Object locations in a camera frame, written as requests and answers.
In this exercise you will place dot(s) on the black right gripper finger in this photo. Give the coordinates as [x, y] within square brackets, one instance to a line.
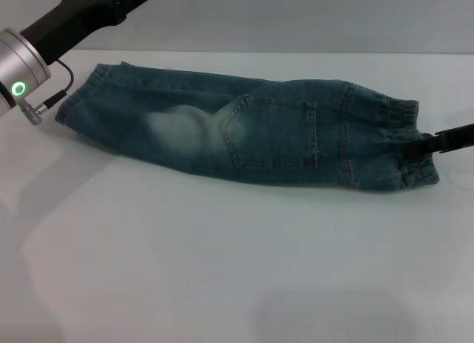
[452, 139]

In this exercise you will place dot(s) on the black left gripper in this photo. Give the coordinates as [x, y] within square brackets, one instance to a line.
[74, 20]

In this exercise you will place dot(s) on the blue denim shorts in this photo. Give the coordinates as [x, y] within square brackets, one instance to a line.
[259, 135]

